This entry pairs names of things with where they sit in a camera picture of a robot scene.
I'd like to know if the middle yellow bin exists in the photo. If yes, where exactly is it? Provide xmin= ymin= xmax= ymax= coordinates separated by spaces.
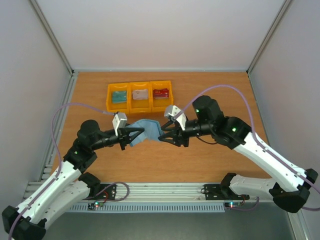
xmin=128 ymin=81 xmax=152 ymax=114

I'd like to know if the left yellow bin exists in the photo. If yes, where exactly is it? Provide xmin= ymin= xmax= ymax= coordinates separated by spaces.
xmin=106 ymin=82 xmax=130 ymax=114

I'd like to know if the teal card holder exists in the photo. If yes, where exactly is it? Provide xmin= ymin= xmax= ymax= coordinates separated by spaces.
xmin=127 ymin=119 xmax=164 ymax=147

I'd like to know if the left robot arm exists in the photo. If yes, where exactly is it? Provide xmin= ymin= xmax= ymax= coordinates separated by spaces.
xmin=1 ymin=119 xmax=144 ymax=240

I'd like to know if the left circuit board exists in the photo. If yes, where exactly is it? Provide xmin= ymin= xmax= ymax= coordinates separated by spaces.
xmin=87 ymin=201 xmax=105 ymax=211

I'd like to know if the grey slotted cable duct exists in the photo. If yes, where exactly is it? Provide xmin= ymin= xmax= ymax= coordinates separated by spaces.
xmin=67 ymin=202 xmax=225 ymax=214

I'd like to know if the right yellow bin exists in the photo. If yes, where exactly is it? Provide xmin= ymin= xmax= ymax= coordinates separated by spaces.
xmin=150 ymin=80 xmax=174 ymax=113

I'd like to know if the yellow bin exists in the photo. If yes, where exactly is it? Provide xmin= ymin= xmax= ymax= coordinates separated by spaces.
xmin=150 ymin=80 xmax=174 ymax=113
xmin=106 ymin=82 xmax=130 ymax=114
xmin=128 ymin=81 xmax=152 ymax=114

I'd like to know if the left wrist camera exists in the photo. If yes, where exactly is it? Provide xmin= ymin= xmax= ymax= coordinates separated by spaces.
xmin=112 ymin=112 xmax=128 ymax=136

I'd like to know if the aluminium front rail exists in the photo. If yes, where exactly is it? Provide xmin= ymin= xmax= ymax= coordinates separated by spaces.
xmin=23 ymin=181 xmax=298 ymax=203

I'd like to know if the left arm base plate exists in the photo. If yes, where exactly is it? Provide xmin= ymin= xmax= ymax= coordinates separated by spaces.
xmin=84 ymin=184 xmax=117 ymax=201

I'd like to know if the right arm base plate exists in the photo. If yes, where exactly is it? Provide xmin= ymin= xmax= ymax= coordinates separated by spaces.
xmin=200 ymin=184 xmax=250 ymax=201

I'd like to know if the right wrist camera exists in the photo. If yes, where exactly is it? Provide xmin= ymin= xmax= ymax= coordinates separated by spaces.
xmin=164 ymin=105 xmax=188 ymax=131

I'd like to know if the right circuit board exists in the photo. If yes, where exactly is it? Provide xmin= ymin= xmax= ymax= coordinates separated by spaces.
xmin=224 ymin=201 xmax=243 ymax=209

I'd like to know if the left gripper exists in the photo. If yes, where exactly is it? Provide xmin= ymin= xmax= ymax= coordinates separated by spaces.
xmin=91 ymin=123 xmax=145 ymax=151

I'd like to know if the red cards stack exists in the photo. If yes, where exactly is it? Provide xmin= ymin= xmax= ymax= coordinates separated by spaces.
xmin=152 ymin=88 xmax=170 ymax=100

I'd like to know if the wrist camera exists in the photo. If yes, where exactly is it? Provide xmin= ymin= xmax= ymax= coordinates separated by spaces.
xmin=164 ymin=105 xmax=188 ymax=131
xmin=112 ymin=112 xmax=128 ymax=136

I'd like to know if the circuit board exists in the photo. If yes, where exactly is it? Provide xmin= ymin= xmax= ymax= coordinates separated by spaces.
xmin=87 ymin=201 xmax=105 ymax=211
xmin=224 ymin=201 xmax=243 ymax=209

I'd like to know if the white pink cards stack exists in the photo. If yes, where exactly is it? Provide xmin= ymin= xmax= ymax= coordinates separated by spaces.
xmin=132 ymin=89 xmax=149 ymax=101

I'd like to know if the teal cards stack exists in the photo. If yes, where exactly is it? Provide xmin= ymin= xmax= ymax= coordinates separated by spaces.
xmin=111 ymin=91 xmax=127 ymax=104

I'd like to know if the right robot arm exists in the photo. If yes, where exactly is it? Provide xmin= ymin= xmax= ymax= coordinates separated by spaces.
xmin=158 ymin=95 xmax=318 ymax=213

